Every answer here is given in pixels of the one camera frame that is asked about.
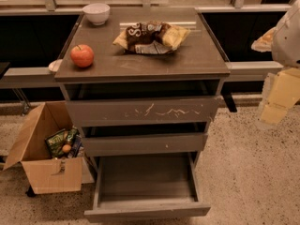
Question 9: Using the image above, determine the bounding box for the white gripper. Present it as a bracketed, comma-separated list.
[251, 27, 300, 126]

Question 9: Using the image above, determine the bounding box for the grey bottom drawer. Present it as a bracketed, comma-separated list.
[84, 153, 210, 223]

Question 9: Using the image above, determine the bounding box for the grey drawer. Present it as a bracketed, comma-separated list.
[66, 97, 220, 127]
[82, 122, 207, 157]
[84, 153, 210, 223]

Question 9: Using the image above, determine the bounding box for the grey top drawer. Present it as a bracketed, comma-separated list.
[66, 97, 220, 127]

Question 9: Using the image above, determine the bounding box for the grey drawer cabinet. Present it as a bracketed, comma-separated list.
[60, 7, 224, 166]

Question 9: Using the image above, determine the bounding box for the grey middle drawer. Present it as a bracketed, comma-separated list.
[82, 122, 207, 157]

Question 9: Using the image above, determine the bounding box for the grey metal railing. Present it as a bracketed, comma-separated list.
[0, 61, 281, 88]

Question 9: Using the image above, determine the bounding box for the brown yellow chip bag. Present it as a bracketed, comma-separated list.
[113, 21, 190, 54]

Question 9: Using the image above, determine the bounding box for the white bowl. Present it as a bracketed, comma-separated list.
[82, 3, 111, 25]

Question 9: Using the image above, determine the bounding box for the red apple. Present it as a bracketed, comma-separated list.
[70, 44, 94, 68]

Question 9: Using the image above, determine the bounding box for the white round disc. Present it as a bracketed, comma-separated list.
[48, 59, 62, 73]

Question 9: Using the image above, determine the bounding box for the dark green can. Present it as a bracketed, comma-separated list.
[66, 127, 79, 145]

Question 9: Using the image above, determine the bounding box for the small orange fruit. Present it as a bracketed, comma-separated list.
[62, 144, 71, 153]

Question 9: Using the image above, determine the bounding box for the green snack bag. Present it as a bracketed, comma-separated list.
[45, 128, 67, 158]

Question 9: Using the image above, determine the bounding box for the cardboard box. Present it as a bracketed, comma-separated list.
[4, 101, 83, 194]

